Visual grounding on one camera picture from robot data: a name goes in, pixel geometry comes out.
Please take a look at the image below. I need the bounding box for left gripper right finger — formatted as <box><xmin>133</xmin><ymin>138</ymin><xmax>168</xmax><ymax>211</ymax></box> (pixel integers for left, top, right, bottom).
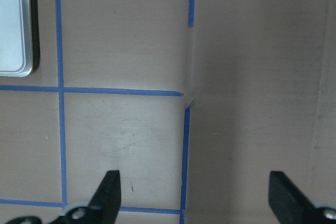
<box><xmin>268</xmin><ymin>171</ymin><xmax>335</xmax><ymax>224</ymax></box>

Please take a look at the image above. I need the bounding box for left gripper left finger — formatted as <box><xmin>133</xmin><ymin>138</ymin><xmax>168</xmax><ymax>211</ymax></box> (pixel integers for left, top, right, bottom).
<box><xmin>5</xmin><ymin>170</ymin><xmax>122</xmax><ymax>224</ymax></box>

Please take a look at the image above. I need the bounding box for silver kitchen scale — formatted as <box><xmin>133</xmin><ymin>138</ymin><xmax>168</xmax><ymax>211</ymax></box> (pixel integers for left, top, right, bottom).
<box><xmin>1</xmin><ymin>0</ymin><xmax>33</xmax><ymax>77</ymax></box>

